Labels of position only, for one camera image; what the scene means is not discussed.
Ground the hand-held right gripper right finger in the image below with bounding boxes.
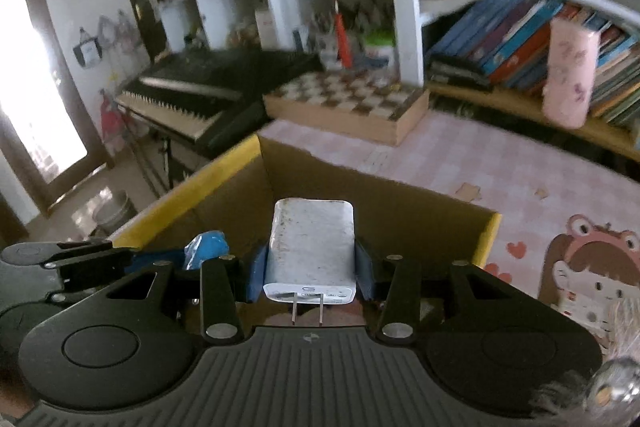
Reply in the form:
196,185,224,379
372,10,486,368
353,241,528,344

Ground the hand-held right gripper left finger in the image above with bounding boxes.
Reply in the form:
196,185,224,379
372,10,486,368
107,244,269,344

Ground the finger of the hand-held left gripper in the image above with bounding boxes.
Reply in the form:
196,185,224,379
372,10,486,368
42,241,187,275
47,268,151,305

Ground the blue plastic item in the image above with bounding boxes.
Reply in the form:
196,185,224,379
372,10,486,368
184,231,231,272

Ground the white charger plug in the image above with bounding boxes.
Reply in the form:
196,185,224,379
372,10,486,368
262,198,358,327

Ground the yellow-edged cardboard box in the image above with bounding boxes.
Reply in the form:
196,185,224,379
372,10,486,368
107,134,502,323

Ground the grey bucket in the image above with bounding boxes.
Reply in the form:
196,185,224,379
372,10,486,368
92,191,139,236

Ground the black keyboard stand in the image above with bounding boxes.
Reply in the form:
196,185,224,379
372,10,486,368
132,127,213,200

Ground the wooden chessboard box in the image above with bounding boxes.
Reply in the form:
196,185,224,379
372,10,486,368
262,71,431,148

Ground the brown framed door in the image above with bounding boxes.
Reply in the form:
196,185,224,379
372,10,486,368
0,0,110,219

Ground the black electronic keyboard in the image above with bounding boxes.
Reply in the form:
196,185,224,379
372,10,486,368
115,49,322,158

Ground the white jar with green lid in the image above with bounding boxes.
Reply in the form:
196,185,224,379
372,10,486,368
364,32,397,68

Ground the pen holder with pens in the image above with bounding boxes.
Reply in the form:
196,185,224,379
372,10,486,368
312,7,361,68

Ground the white box with red label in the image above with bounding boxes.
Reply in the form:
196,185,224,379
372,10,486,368
255,9,279,50

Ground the white bookshelf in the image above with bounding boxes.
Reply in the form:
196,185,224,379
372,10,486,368
157,0,640,162

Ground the shiny metal ball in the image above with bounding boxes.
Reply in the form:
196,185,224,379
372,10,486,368
587,357,640,414

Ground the row of leaning books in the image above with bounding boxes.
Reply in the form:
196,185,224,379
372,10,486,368
425,0,640,128

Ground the pink cup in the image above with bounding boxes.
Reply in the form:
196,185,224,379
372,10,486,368
542,18,602,128

